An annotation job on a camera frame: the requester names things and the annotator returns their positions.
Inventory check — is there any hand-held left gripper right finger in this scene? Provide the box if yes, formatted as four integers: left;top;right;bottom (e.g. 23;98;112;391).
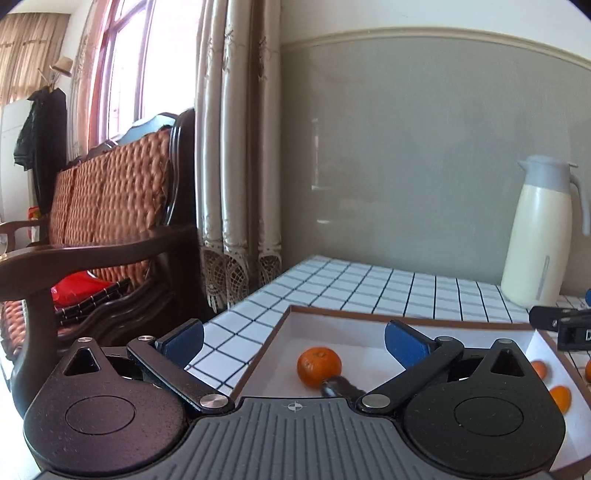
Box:
355;319;539;414

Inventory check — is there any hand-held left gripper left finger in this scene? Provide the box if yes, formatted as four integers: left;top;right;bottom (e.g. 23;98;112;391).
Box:
53;318;234;414

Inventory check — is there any brown cardboard box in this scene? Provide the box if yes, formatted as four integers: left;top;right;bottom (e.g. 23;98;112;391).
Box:
229;305;591;476

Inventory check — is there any large dark purple fruit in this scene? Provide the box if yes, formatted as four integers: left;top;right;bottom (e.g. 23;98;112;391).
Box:
321;376;367;398

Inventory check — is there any large mandarin orange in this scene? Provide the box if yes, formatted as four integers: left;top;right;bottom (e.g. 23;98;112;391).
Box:
297;347;343;388

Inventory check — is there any cream thermos jug grey lid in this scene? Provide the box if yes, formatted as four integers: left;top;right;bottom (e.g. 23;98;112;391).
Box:
501;155;591;309

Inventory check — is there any black checked cloth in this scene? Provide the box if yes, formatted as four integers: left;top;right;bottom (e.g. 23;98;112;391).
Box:
54;277;132;321

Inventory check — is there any red plastic bag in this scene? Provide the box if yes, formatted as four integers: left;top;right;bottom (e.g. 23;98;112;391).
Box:
50;272;123;308

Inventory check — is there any wooden sofa with woven cushion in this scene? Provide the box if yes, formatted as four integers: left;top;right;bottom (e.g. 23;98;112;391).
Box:
0;108;208;416

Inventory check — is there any beige lace-trimmed curtain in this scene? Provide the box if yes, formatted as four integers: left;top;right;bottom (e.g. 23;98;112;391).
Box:
194;0;283;315

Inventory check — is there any white cabinet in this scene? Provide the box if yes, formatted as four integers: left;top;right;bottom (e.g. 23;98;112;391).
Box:
0;99;35;222

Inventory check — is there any black coat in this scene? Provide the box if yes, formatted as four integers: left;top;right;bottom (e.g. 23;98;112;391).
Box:
13;85;68;217

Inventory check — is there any red-framed window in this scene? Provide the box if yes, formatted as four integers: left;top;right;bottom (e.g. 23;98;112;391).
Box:
74;0;206;153

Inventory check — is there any brown pleated curtain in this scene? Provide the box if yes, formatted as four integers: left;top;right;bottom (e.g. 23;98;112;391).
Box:
0;14;70;104

